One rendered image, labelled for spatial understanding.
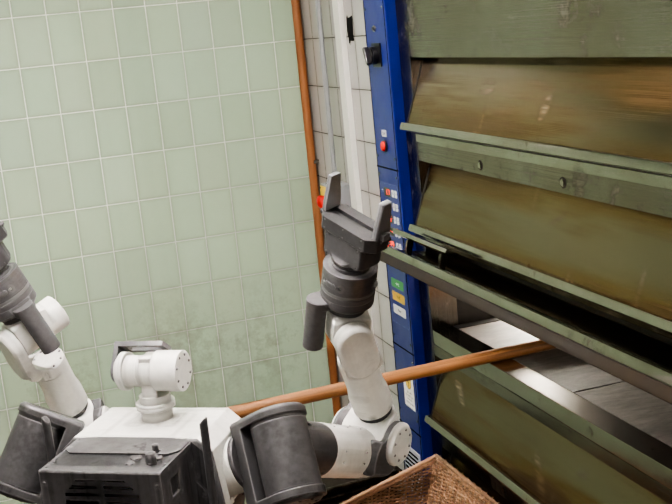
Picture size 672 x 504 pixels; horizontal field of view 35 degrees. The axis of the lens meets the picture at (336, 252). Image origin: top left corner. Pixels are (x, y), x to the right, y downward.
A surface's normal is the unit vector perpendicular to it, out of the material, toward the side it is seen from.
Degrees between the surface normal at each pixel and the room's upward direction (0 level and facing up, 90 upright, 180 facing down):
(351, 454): 97
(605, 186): 90
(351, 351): 113
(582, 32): 90
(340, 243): 97
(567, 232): 70
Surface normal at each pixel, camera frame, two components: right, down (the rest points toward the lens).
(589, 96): -0.92, -0.18
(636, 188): -0.94, 0.15
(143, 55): 0.32, 0.17
